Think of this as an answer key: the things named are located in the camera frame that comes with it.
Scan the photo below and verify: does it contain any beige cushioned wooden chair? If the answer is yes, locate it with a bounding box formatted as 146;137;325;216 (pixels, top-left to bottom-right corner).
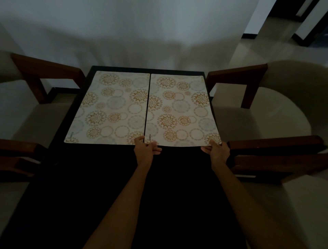
206;60;328;144
227;135;328;249
0;52;86;144
0;138;48;231

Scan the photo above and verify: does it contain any person's left forearm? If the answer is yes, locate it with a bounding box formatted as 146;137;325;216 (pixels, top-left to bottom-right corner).
83;161;152;249

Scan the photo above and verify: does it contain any black dining table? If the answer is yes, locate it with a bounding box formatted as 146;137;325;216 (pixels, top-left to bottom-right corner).
0;65;246;249

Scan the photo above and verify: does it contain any circle-pattern placemat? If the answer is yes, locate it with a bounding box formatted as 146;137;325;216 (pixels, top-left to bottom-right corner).
64;70;151;145
143;74;222;147

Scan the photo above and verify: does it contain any person's right hand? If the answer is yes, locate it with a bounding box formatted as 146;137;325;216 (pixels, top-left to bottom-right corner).
201;140;231;170

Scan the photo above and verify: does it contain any person's left hand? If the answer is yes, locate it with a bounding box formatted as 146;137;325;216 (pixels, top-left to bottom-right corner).
134;136;162;168

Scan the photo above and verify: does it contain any person's right forearm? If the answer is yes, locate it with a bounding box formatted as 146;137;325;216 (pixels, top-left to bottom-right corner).
211;161;305;249

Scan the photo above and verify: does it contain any black closed door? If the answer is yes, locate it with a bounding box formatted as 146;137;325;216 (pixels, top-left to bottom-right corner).
268;0;319;22

